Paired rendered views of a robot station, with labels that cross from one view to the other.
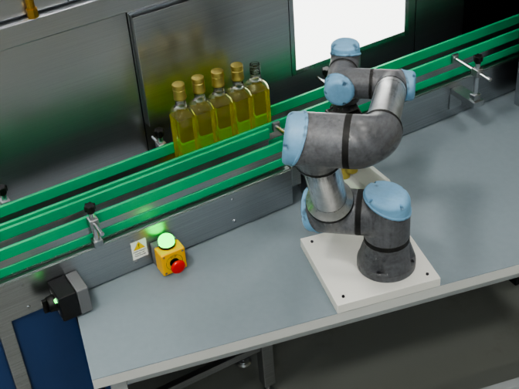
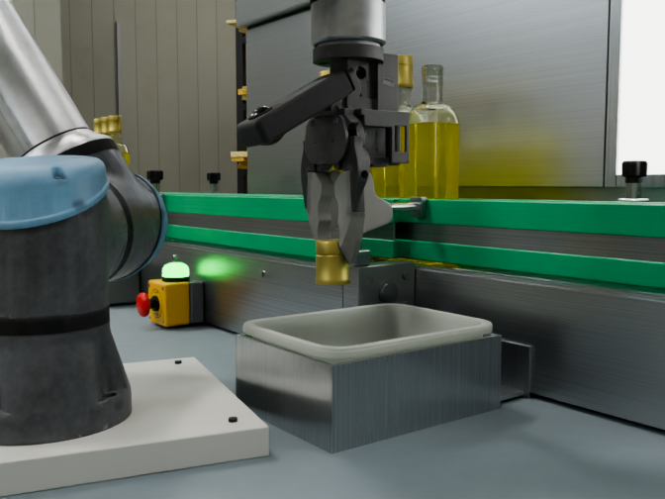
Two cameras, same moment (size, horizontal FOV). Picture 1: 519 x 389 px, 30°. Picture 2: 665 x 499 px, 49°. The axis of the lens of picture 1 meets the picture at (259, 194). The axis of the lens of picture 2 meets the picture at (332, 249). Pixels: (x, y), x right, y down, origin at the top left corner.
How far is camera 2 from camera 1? 2.69 m
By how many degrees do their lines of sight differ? 80
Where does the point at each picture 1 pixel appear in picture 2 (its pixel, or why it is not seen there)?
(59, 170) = not seen: hidden behind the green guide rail
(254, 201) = (288, 305)
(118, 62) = not seen: hidden behind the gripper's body
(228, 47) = (484, 72)
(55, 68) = (308, 58)
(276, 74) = (568, 167)
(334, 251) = (133, 376)
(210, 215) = (238, 284)
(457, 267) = not seen: outside the picture
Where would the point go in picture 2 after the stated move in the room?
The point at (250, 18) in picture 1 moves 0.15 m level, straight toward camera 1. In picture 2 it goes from (526, 18) to (421, 14)
